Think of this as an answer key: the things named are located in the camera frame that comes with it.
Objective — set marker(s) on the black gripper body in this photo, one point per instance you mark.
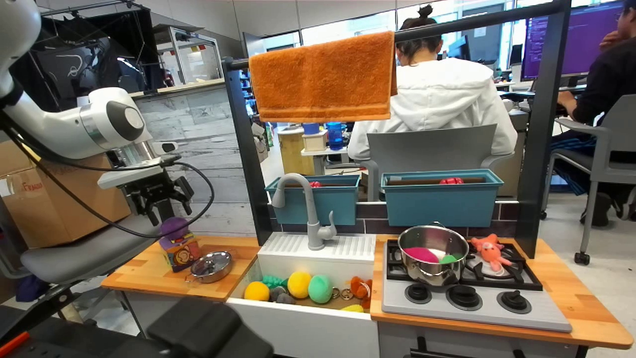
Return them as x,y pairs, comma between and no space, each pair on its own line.
155,191

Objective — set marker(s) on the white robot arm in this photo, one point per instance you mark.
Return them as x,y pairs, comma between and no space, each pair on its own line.
86,125

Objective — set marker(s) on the wooden toy kitchen unit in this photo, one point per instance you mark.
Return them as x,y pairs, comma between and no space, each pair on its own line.
151,274

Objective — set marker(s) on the green toy grapes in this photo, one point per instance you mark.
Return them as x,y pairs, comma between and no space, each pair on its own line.
272,280

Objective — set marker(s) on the grey toy faucet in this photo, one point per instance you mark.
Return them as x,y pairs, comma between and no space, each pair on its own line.
310,211

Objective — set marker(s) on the grey toy piece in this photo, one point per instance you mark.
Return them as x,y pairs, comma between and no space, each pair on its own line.
280,294

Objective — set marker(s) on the white toy sink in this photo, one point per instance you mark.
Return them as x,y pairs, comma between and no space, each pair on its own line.
298,330

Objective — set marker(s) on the orange toy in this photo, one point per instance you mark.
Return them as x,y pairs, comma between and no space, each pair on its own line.
360,288

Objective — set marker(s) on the yellow toy banana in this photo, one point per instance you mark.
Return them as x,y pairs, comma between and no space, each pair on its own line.
352,308

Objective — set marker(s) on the red toy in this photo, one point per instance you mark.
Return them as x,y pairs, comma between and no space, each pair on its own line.
451,179

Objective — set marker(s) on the pink lobster plush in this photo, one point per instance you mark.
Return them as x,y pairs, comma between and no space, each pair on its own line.
489,251

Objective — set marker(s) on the grey toy stove top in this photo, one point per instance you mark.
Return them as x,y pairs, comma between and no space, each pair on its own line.
477,308

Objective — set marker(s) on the colourful soft number cube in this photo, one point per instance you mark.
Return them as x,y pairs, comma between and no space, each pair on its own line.
179,251

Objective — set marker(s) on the cardboard box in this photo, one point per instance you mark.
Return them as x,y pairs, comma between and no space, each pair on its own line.
52,205

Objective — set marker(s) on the yellow ball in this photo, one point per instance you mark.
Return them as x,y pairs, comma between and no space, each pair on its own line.
298,282
257,290

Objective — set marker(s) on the metal storage shelf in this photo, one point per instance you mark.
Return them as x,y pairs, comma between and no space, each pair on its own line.
189,60

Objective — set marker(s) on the teal storage bin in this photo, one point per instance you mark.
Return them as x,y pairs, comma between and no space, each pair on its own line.
437,205
330,201

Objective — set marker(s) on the green ball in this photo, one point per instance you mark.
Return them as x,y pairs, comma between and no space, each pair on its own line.
320,288

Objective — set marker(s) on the orange towel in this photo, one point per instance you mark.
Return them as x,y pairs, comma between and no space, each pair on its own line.
324,80

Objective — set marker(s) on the grey chair backrest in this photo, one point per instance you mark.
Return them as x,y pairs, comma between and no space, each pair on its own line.
429,149

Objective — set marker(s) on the steel cooking pot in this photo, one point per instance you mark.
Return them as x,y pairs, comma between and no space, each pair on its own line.
429,268

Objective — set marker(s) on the person in white hoodie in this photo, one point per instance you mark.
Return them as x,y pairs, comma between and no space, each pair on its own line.
437,91

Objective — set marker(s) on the grey wood backdrop panel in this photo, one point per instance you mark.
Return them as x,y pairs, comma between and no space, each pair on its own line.
547,131

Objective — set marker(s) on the grey chair on castors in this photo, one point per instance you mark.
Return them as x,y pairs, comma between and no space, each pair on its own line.
608,165

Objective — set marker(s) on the purple computer monitor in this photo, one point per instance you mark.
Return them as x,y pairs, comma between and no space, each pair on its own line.
582,40

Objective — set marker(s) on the person in dark clothes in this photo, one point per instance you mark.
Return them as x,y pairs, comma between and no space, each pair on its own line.
608,80

